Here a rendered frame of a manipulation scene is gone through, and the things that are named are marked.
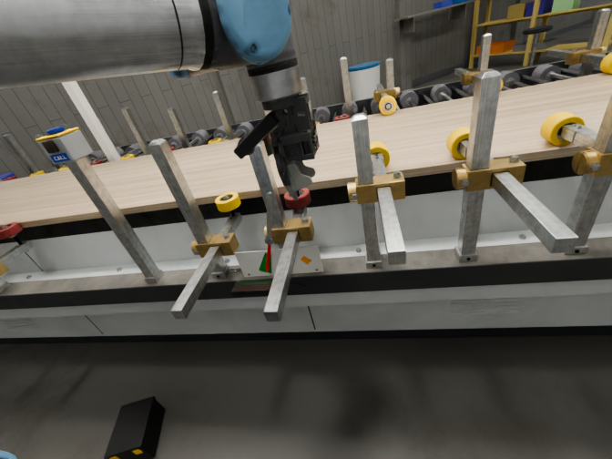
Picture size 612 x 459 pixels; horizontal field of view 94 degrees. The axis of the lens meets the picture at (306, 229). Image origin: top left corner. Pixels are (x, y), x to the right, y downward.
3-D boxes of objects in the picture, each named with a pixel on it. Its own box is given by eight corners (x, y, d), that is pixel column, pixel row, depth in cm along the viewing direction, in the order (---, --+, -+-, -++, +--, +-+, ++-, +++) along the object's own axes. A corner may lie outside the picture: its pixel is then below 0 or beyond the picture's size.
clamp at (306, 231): (312, 240, 81) (309, 226, 78) (268, 245, 84) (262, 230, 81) (314, 229, 85) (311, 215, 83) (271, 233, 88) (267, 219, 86)
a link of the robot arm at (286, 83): (241, 79, 49) (259, 71, 57) (250, 109, 51) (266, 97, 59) (291, 68, 47) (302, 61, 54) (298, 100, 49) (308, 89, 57)
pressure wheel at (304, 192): (314, 229, 90) (307, 196, 84) (290, 230, 92) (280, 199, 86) (317, 215, 97) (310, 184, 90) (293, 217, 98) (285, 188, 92)
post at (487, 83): (474, 263, 79) (503, 69, 53) (460, 264, 80) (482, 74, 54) (469, 255, 82) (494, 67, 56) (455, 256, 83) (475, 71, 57)
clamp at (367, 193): (405, 200, 69) (405, 181, 67) (350, 207, 72) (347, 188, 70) (402, 188, 74) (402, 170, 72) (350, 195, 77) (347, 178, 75)
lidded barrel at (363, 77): (369, 103, 554) (365, 61, 515) (389, 106, 510) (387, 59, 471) (345, 112, 538) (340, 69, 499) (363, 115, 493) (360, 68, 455)
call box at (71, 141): (76, 164, 75) (56, 134, 70) (56, 168, 76) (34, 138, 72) (96, 154, 80) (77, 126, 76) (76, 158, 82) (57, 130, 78)
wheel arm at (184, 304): (188, 321, 69) (180, 309, 66) (176, 321, 69) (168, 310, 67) (243, 220, 104) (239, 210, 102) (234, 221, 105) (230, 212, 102)
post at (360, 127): (381, 278, 87) (367, 114, 61) (369, 279, 88) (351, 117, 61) (380, 270, 90) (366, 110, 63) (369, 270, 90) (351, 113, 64)
